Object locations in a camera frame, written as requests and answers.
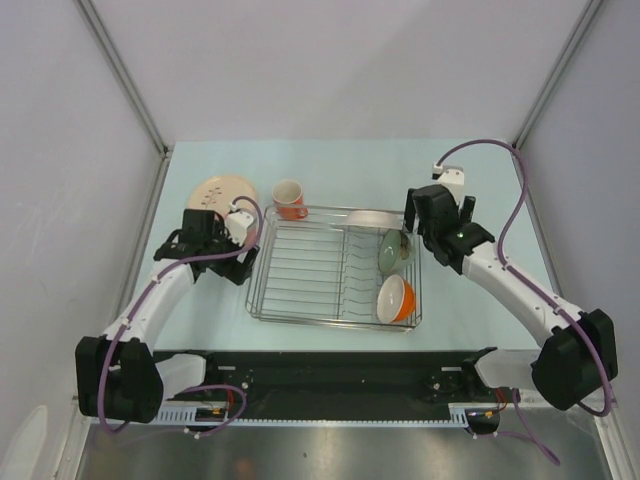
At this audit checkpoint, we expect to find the green ceramic bowl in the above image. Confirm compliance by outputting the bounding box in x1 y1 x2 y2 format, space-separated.
378 230 414 275

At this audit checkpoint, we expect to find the chrome wire dish rack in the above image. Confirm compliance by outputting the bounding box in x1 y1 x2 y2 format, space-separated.
246 206 422 331

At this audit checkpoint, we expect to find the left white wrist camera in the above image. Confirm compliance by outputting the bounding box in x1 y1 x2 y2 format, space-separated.
224 196 257 247

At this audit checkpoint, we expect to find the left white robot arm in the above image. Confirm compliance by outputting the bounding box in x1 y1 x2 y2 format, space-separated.
75 201 264 425

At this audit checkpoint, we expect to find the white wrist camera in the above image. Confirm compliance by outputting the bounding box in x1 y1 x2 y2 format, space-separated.
224 196 257 247
432 164 465 204

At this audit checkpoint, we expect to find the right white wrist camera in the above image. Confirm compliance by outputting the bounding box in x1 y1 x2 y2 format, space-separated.
432 164 465 204

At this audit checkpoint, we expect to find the orange ceramic mug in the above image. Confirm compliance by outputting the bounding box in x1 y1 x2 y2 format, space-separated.
271 179 308 221

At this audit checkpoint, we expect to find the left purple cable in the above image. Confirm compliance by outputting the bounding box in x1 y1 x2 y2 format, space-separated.
97 194 264 434

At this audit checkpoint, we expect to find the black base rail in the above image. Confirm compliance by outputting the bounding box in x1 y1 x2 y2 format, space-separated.
199 350 499 422

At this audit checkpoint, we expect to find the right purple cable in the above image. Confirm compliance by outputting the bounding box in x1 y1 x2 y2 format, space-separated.
434 139 619 416

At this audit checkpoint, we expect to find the beige pink floral plate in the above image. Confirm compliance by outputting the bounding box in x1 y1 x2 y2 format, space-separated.
186 175 259 217

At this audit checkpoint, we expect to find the white ceramic plate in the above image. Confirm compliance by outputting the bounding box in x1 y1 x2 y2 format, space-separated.
343 210 403 230

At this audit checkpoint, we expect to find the white slotted cable duct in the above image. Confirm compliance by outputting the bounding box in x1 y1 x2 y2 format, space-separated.
151 404 501 431

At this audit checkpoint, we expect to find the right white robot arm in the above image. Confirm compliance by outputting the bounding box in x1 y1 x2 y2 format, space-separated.
404 184 618 417

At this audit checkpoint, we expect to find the purple cable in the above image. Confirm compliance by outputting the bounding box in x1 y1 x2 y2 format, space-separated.
434 139 619 416
97 194 264 434

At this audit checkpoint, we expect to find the orange and white bowl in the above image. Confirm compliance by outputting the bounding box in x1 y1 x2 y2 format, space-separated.
376 274 417 324

